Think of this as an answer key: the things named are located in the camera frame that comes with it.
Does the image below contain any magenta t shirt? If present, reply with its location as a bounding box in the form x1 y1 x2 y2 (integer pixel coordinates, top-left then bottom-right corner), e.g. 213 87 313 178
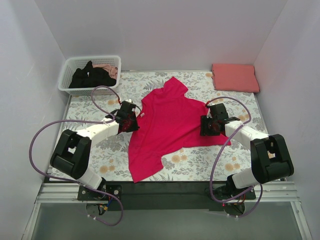
128 77 227 183

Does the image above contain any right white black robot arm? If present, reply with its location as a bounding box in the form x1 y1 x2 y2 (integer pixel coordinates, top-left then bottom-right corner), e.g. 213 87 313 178
200 103 294 199

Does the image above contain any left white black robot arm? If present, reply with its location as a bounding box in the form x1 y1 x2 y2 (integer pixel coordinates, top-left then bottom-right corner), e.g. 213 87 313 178
50 99 139 200

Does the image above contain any floral patterned table mat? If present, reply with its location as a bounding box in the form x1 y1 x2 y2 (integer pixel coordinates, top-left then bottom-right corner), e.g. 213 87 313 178
63 71 267 181

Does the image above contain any light pink t shirt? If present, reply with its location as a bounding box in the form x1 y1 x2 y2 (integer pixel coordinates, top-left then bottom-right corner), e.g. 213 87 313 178
92 64 118 80

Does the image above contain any black t shirt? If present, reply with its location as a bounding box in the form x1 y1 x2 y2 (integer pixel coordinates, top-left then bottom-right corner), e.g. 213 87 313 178
69 61 117 89

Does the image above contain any folded salmon t shirt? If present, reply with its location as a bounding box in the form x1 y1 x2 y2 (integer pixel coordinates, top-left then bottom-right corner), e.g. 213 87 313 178
212 63 260 93

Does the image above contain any white plastic laundry basket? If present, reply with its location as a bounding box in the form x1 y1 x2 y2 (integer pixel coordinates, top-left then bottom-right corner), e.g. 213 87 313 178
58 55 122 96

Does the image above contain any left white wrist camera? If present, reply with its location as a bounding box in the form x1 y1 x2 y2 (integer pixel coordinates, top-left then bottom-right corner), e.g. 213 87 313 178
124 98 137 111

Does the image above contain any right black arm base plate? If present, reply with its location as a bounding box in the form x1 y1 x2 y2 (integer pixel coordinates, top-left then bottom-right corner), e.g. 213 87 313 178
212 184 256 200

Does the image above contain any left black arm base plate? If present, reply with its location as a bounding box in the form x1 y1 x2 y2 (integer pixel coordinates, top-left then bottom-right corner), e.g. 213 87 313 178
77 184 123 202

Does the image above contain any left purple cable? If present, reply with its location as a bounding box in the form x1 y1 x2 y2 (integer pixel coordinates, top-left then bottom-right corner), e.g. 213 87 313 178
28 85 125 227

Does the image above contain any aluminium frame rail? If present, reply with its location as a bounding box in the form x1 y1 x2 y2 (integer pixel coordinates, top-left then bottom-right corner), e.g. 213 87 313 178
23 181 312 240

